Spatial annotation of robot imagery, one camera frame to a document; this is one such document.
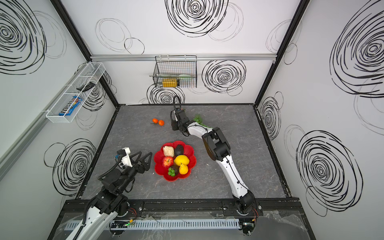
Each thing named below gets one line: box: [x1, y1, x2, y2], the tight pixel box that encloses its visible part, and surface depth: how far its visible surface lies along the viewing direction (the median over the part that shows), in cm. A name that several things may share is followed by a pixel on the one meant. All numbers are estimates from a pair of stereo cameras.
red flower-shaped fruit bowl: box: [154, 140, 197, 182], surface depth 88 cm
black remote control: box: [76, 81, 97, 92], surface depth 82 cm
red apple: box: [162, 156, 174, 168], surface depth 85 cm
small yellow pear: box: [179, 162, 189, 175], surface depth 84 cm
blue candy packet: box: [58, 96, 83, 116], surface depth 72 cm
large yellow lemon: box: [174, 154, 190, 167], surface depth 88 cm
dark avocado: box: [174, 144, 184, 157], surface depth 92 cm
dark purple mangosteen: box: [167, 165, 180, 177], surface depth 82 cm
